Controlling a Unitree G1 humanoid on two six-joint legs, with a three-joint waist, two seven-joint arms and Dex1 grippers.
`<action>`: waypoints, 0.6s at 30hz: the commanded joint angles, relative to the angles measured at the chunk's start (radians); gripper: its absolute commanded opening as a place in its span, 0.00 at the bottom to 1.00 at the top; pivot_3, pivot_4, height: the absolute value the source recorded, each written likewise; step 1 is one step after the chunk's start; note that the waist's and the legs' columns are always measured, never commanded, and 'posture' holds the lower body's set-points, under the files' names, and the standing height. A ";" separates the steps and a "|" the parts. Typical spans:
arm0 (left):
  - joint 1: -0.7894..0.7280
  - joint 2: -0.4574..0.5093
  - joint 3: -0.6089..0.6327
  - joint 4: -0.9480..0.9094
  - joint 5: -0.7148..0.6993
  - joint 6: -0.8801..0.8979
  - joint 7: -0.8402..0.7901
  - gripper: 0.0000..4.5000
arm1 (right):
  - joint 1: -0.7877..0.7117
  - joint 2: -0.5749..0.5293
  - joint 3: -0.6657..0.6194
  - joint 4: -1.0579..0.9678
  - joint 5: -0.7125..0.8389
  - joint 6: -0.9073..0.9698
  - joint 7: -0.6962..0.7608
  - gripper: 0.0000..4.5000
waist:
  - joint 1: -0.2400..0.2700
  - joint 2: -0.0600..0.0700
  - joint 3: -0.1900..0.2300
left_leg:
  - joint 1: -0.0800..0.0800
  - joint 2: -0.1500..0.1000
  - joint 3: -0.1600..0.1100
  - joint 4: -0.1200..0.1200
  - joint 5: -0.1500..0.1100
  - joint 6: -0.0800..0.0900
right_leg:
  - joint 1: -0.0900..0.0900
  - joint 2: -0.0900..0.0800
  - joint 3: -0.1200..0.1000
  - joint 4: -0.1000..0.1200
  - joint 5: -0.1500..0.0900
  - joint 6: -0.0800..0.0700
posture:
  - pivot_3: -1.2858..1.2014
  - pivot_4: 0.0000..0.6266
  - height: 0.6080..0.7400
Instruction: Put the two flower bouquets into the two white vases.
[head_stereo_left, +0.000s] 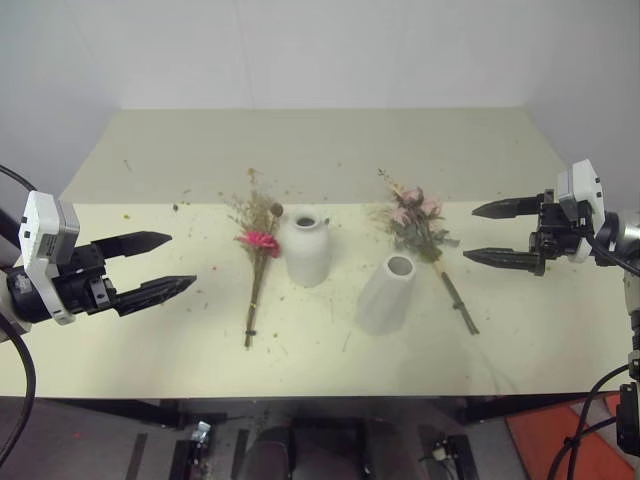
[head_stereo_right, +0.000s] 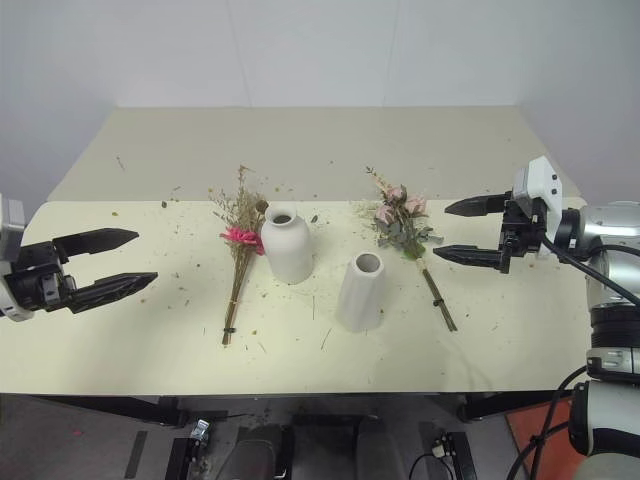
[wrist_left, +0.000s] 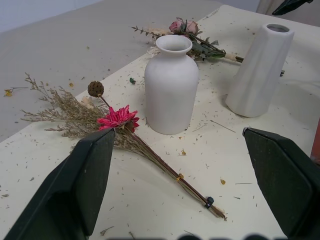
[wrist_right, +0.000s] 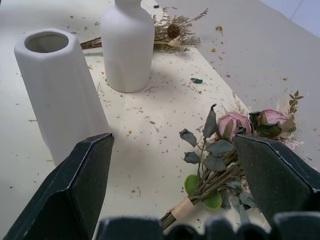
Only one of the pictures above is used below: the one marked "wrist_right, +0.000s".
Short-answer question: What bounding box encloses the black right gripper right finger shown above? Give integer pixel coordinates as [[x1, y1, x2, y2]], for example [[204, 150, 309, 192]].
[[232, 133, 320, 225]]

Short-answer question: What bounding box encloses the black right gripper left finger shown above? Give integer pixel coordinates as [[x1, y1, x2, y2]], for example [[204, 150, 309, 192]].
[[3, 132, 115, 240]]

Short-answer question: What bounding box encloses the wide-mouth white ceramic vase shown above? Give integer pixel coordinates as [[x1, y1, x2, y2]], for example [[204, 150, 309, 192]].
[[13, 27, 112, 168]]

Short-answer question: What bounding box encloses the narrow-neck white ceramic vase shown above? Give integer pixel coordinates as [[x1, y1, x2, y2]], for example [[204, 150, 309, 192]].
[[99, 0, 156, 94]]

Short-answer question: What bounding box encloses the pink rose bouquet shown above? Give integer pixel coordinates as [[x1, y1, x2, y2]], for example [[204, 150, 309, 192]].
[[158, 90, 305, 231]]

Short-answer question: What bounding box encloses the dried brown flower bundle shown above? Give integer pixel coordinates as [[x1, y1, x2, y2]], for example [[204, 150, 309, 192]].
[[79, 8, 209, 52]]

